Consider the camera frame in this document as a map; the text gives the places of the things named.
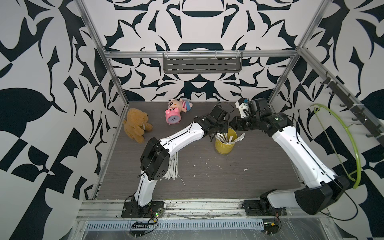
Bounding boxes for black wall hook rail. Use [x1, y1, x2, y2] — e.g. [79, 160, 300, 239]
[322, 71, 384, 146]

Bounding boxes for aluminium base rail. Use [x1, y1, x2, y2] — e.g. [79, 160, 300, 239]
[77, 196, 331, 221]

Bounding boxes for grey slotted wall shelf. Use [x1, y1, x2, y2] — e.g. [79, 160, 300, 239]
[163, 51, 243, 74]

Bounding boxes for green plastic hanger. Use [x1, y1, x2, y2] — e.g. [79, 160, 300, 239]
[311, 104, 363, 190]

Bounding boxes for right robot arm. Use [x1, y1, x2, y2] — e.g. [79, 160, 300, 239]
[230, 98, 349, 215]

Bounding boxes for white cable duct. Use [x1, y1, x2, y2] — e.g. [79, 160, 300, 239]
[86, 219, 264, 231]

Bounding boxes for pink alarm clock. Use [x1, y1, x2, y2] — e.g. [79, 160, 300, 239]
[165, 108, 181, 125]

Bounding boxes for brown teddy bear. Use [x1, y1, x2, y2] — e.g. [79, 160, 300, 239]
[123, 108, 153, 144]

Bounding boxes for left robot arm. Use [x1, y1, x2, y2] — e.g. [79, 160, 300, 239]
[121, 104, 231, 219]

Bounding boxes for yellow plastic cup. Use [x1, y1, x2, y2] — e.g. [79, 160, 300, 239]
[215, 128, 238, 155]

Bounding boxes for bundle of wrapped straws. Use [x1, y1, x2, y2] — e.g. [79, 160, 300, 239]
[215, 133, 245, 145]

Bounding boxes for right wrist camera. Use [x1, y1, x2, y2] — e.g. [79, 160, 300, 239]
[235, 98, 250, 118]

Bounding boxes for white straw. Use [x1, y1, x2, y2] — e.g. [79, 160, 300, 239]
[164, 159, 174, 180]
[174, 152, 179, 181]
[168, 154, 176, 179]
[172, 152, 179, 180]

